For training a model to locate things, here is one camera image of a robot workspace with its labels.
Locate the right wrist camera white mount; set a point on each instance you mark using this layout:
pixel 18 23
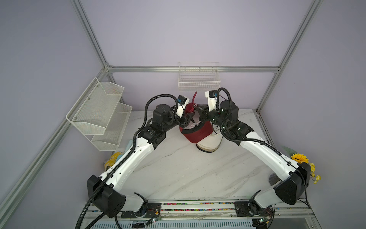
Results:
pixel 212 99

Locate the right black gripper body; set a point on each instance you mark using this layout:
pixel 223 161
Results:
pixel 213 117

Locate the beige baseball cap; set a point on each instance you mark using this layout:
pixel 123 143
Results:
pixel 207 149

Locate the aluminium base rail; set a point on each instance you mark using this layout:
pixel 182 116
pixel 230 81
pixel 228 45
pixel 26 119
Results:
pixel 206 214

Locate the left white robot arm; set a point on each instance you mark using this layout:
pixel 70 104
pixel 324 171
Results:
pixel 105 191

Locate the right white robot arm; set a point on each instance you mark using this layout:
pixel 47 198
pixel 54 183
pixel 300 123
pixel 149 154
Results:
pixel 293 176

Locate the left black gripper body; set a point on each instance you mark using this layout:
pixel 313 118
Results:
pixel 181 122

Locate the yellow object behind arm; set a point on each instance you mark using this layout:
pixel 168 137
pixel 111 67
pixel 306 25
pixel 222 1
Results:
pixel 112 160

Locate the white baseball cap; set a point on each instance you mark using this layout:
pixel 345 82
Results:
pixel 212 140

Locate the white mesh two-tier shelf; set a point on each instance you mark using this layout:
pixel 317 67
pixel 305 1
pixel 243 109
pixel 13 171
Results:
pixel 100 116

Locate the white wire wall basket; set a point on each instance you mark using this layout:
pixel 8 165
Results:
pixel 198 76

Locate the dark red baseball cap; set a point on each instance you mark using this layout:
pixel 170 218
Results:
pixel 196 130

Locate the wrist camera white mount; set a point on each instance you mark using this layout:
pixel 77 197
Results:
pixel 212 99
pixel 182 103

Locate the light blue brush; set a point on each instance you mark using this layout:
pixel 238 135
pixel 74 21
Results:
pixel 128 146

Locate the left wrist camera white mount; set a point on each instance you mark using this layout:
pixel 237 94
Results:
pixel 182 103

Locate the aluminium frame rails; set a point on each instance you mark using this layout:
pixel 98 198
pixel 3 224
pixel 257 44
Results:
pixel 15 196

